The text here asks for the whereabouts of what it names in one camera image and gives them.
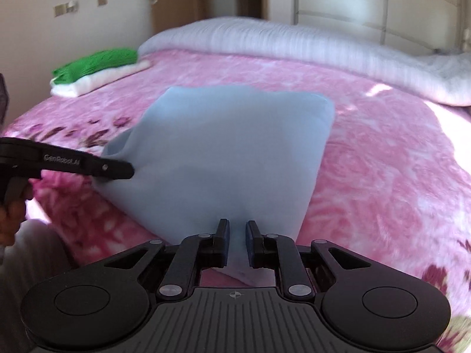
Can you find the person's left hand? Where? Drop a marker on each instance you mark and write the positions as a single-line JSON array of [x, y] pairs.
[[11, 224]]

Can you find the wide wall switch plate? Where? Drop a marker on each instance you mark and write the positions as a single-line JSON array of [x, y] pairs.
[[67, 10]]

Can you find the light blue sweatshirt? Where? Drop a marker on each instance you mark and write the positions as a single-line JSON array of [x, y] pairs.
[[228, 154]]

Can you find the green folded cloth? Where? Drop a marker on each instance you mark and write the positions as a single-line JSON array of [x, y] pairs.
[[95, 62]]

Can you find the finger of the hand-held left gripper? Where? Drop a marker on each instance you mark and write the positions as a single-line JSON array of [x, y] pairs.
[[117, 171]]

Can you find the wooden door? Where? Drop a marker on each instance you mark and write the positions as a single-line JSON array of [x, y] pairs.
[[176, 11]]

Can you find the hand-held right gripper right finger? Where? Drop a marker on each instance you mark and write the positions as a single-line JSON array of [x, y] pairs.
[[251, 246]]

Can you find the pink floral blanket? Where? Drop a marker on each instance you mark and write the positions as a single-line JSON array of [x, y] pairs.
[[386, 191]]

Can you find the striped duvet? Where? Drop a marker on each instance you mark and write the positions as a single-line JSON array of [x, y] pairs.
[[294, 40]]

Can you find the pale folded cloth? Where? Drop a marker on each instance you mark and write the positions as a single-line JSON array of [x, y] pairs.
[[92, 82]]

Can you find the person's grey clothing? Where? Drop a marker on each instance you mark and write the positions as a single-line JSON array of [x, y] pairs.
[[29, 272]]

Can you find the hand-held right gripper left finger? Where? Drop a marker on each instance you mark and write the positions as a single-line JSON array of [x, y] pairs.
[[225, 246]]

